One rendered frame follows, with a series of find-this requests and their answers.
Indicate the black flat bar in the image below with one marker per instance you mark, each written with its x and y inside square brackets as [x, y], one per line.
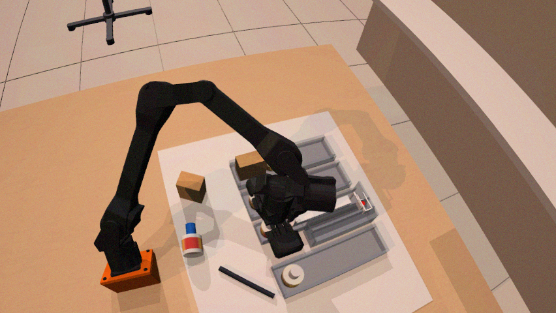
[246, 282]

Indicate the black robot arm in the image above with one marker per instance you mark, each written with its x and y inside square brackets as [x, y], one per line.
[156, 102]

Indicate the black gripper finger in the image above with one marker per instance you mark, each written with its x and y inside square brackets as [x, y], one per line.
[255, 206]
[269, 235]

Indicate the white jar with red label and blue cap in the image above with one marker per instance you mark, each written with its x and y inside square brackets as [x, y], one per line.
[192, 242]

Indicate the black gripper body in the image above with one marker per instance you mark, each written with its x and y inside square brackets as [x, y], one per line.
[286, 241]

